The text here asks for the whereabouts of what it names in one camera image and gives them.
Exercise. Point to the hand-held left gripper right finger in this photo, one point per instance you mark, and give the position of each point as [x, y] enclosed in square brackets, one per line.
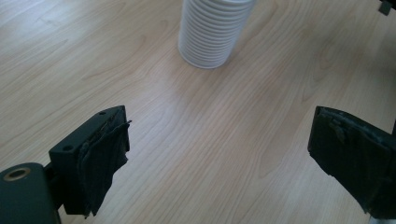
[358, 155]

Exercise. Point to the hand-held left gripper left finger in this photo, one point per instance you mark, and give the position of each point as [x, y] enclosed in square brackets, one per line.
[77, 155]

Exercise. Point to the stack of white cups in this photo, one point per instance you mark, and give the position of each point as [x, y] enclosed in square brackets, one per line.
[211, 31]

